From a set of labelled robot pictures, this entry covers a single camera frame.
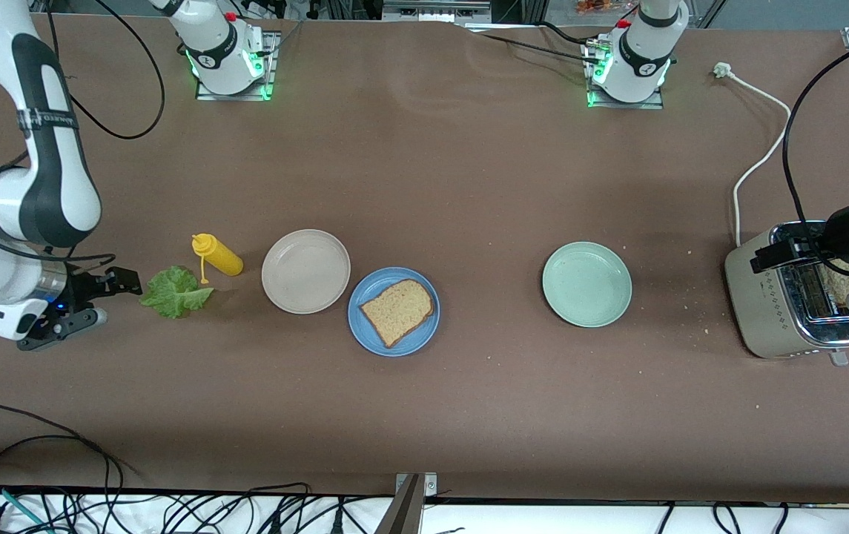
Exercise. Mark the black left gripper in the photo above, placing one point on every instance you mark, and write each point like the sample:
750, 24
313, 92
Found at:
802, 248

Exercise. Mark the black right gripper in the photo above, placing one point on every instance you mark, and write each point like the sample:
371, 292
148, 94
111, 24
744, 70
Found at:
83, 289

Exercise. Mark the green lettuce leaf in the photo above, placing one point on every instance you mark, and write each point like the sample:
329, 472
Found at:
172, 293

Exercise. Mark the brown bread slice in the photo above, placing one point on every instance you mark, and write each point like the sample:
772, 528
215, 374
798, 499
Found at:
398, 311
839, 285

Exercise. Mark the beige round plate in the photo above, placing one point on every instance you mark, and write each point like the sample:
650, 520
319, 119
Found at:
305, 271

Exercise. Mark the mint green round plate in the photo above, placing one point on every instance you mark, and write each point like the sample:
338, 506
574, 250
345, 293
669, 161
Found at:
587, 284

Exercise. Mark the blue round plate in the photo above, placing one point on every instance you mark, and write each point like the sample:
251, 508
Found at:
372, 289

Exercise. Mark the beige chrome toaster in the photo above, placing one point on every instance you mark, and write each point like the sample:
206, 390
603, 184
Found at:
761, 311

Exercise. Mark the yellow mustard squeeze bottle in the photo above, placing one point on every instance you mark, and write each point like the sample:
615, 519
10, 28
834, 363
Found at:
224, 258

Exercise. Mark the orange snack package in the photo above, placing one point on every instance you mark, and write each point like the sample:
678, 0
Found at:
595, 6

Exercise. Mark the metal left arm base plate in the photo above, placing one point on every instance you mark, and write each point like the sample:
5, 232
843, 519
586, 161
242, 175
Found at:
654, 104

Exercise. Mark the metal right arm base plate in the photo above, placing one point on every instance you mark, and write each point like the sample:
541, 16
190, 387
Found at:
273, 67

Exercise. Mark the aluminium profile post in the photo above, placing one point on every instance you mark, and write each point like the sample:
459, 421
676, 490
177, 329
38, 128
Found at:
405, 512

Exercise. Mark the silver frame rail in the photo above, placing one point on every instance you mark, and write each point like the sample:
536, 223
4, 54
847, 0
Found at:
435, 11

